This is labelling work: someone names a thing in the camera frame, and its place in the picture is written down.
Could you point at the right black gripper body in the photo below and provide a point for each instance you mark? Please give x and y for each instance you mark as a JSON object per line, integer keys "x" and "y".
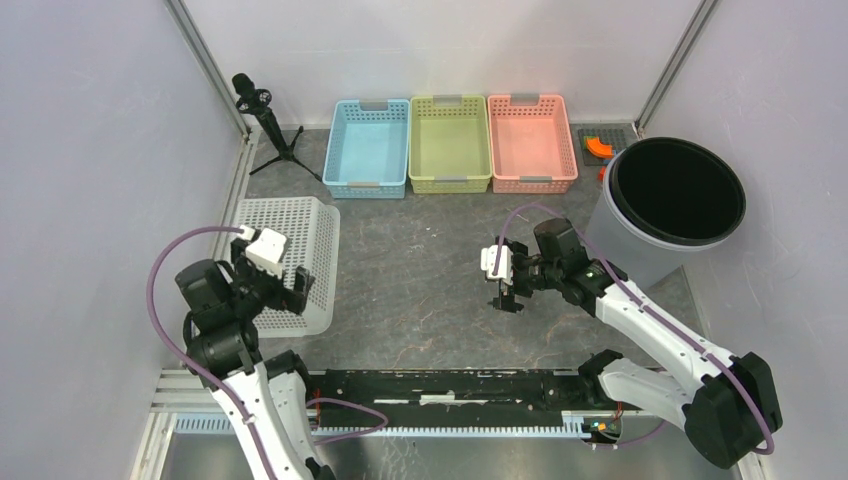
{"x": 528, "y": 274}

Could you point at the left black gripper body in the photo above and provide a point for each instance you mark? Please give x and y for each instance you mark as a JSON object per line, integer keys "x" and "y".
{"x": 259, "y": 288}

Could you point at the large white perforated basket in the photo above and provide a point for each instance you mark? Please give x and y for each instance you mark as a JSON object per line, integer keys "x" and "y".
{"x": 312, "y": 229}

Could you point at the pink plastic basket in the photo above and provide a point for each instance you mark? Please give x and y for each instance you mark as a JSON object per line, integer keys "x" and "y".
{"x": 532, "y": 150}

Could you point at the green plastic basket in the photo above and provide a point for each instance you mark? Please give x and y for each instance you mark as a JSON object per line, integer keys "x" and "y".
{"x": 449, "y": 150}

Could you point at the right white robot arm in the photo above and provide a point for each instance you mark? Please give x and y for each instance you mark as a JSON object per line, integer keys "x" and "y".
{"x": 726, "y": 404}

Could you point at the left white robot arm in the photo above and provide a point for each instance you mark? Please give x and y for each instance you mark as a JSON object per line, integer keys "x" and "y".
{"x": 264, "y": 401}

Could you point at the dark tray with orange blocks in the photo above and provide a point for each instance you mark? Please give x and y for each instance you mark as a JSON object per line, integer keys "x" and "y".
{"x": 598, "y": 146}

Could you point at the grey bin with black liner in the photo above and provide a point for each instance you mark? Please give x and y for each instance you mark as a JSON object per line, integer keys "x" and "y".
{"x": 663, "y": 202}

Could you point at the blue plastic basket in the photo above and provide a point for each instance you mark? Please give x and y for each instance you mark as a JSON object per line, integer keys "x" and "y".
{"x": 368, "y": 150}

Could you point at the black microphone on tripod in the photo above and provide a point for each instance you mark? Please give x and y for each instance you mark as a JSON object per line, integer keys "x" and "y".
{"x": 255, "y": 102}

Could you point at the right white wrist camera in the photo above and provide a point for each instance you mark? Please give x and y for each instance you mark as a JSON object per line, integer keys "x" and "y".
{"x": 496, "y": 264}

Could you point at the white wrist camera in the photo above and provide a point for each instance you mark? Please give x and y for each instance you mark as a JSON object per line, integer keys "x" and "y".
{"x": 496, "y": 264}
{"x": 265, "y": 248}

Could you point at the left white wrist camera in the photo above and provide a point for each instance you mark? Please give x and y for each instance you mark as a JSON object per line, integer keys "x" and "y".
{"x": 265, "y": 248}

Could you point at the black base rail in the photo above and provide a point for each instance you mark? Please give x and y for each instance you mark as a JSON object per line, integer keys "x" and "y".
{"x": 457, "y": 398}

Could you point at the white cable duct strip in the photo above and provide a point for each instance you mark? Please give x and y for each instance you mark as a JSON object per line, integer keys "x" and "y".
{"x": 572, "y": 427}

